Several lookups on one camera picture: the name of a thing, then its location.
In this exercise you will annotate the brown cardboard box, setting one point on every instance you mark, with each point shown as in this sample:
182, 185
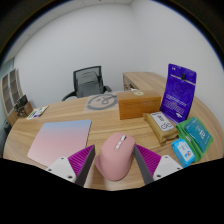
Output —
138, 106

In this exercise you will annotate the pink computer mouse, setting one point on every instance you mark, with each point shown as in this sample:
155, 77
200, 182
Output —
115, 160

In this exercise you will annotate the green and teal packet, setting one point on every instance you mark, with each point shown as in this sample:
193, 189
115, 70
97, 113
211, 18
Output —
198, 133

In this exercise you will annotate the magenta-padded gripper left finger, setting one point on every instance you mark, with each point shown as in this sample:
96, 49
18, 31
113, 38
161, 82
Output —
63, 166

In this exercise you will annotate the wooden shelf unit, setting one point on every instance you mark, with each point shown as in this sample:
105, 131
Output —
10, 90

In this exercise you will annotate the grey backpack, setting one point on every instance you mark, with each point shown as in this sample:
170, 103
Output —
88, 83

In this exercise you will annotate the purple stand-up pouch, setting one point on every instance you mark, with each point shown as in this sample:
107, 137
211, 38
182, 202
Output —
178, 93

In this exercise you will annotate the black mesh office chair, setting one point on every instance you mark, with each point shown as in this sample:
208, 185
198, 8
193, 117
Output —
76, 75

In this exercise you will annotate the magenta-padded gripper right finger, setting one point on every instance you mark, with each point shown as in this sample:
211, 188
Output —
165, 165

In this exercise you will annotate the tan packet with white label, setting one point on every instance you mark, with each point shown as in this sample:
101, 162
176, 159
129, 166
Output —
161, 128

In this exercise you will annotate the pink-blue gradient mouse pad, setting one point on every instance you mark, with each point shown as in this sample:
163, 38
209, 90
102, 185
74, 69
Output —
60, 140

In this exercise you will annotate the white leaflet, green-purple print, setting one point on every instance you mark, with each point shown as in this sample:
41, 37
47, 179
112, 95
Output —
37, 112

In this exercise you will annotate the wooden side desk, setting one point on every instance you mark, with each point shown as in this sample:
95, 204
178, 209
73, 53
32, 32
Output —
143, 80

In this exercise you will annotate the small blue tissue pack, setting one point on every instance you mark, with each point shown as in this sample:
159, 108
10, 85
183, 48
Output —
183, 152

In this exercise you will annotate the stacked black and brown boxes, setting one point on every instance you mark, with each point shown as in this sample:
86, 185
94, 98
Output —
23, 107

